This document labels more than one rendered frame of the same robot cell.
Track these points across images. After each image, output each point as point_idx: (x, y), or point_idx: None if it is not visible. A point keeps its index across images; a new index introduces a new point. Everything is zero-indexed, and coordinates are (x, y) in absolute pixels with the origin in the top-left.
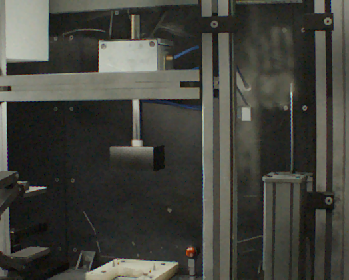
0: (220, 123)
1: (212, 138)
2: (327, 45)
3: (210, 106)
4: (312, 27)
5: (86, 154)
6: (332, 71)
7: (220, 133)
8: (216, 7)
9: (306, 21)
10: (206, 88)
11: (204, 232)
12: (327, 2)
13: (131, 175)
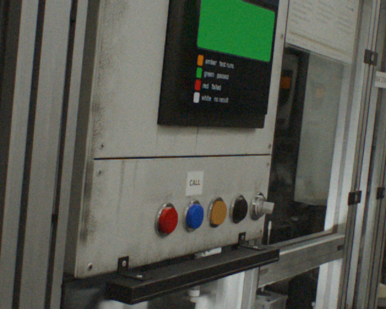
0: (345, 274)
1: (342, 287)
2: (379, 209)
3: (344, 262)
4: (378, 197)
5: None
6: (378, 227)
7: (344, 282)
8: (356, 183)
9: (378, 192)
10: (345, 249)
11: None
12: (383, 178)
13: None
